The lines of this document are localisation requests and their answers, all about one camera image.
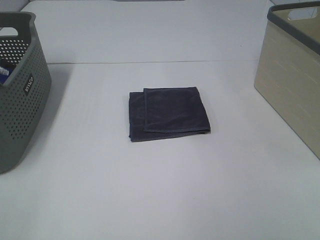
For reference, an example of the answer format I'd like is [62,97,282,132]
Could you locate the blue towel with white label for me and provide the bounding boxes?
[0,58,11,85]

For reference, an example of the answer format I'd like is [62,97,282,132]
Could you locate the beige plastic basket grey rim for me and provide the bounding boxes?
[254,1,320,157]

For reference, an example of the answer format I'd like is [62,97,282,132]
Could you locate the grey perforated plastic basket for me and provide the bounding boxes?
[0,11,52,173]

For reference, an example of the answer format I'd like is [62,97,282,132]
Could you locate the dark navy folded towel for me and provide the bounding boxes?
[128,86,211,142]

